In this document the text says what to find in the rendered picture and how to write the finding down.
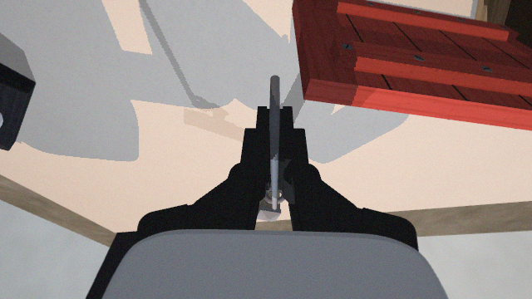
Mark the brown wooden cabinet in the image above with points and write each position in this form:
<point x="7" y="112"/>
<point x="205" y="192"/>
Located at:
<point x="376" y="71"/>

